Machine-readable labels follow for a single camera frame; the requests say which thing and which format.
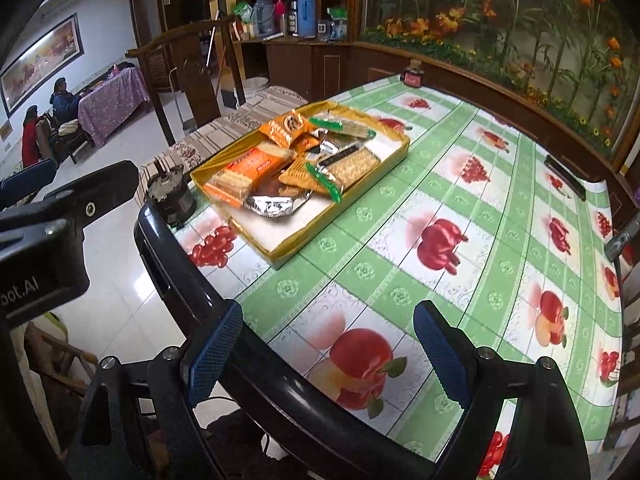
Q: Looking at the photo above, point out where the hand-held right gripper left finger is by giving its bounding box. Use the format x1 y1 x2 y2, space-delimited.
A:
65 300 246 480

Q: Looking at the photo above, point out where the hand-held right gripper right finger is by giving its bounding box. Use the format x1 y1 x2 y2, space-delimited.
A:
414 300 593 480

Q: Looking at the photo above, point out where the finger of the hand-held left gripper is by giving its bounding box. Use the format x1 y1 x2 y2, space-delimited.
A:
0 158 59 211
0 160 140 261

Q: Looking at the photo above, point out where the yellow cardboard tray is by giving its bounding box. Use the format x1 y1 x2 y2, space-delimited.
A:
191 101 412 269

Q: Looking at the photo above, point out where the large orange cracker packet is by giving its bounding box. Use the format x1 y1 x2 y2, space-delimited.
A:
202 141 295 209

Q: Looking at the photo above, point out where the silver foil snack packet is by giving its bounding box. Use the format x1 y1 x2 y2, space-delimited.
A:
244 191 312 219

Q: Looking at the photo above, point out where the orange barcode snack packet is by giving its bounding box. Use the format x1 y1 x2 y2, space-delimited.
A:
277 157 323 197

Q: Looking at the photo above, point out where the small orange snack packet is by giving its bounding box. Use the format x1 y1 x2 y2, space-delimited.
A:
258 111 314 147

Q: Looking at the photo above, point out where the green-ended cracker packet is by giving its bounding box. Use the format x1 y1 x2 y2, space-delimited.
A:
308 115 377 142
304 146 382 204

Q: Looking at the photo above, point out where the dark foil snack packet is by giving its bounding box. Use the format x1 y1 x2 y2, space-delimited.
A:
319 139 365 167

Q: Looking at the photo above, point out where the grey metal cylinder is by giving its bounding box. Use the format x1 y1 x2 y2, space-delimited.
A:
144 159 199 227

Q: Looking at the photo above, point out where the purple cloth table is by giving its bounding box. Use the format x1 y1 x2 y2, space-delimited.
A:
76 66 152 149

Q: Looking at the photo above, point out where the carved wooden chair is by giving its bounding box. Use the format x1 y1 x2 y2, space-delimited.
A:
124 14 252 147

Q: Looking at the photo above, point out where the striped cushioned bench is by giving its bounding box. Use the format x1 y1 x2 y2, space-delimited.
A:
139 84 313 193

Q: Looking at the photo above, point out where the fruit print tablecloth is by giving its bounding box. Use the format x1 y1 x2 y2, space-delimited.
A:
175 81 627 480

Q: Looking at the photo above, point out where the black remote control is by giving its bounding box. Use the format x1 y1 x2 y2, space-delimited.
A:
543 154 588 203

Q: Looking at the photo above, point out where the wooden cabinet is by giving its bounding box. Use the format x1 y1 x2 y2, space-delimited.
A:
234 35 362 107

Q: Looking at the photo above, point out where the blue water jug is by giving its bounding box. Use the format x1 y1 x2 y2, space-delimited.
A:
251 0 279 37

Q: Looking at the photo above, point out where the blue thermos flask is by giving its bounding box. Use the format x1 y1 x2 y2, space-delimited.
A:
294 0 317 38

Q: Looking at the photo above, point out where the small red box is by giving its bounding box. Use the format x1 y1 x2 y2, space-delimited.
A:
401 64 427 89

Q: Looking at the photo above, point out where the framed wall painting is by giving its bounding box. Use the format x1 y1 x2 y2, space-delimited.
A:
0 12 82 113

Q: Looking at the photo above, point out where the flower wall mural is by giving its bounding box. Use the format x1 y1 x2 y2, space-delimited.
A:
359 0 640 163

